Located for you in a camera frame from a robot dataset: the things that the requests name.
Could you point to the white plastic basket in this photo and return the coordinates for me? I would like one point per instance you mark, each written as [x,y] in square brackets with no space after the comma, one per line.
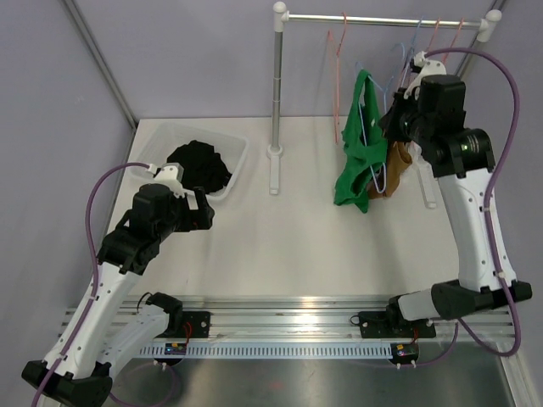
[170,135]

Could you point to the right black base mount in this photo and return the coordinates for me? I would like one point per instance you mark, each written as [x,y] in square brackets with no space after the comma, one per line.
[376,325]

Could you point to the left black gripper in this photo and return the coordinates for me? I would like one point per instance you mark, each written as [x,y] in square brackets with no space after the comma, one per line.
[198,220]

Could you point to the pink wire hanger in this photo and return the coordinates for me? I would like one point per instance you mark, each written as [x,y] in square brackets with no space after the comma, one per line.
[334,49]

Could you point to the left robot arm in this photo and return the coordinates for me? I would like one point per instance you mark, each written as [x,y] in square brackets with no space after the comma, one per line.
[81,367]

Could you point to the black tank top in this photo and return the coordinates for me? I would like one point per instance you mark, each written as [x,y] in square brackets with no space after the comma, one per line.
[202,166]

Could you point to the metal clothes rack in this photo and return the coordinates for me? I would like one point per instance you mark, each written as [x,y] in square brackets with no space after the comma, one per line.
[281,16]

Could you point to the brown tank top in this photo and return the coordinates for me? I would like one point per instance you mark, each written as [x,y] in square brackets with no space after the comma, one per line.
[398,161]

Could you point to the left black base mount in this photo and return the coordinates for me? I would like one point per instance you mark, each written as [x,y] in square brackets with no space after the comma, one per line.
[194,323]

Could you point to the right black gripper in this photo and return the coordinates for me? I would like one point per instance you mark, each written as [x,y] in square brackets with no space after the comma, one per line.
[389,123]

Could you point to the green tank top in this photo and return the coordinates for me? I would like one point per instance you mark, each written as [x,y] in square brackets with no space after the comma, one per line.
[364,146]

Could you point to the white slotted cable duct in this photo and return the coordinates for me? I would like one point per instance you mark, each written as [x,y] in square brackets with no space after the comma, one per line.
[267,351]

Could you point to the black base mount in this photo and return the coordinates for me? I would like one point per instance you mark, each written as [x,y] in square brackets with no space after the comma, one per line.
[194,323]
[376,325]

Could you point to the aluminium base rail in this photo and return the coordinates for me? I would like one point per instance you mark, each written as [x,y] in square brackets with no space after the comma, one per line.
[296,319]

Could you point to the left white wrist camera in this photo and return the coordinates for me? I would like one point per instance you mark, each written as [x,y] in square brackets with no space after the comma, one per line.
[169,175]

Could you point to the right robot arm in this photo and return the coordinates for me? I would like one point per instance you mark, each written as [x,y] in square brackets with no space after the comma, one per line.
[430,113]

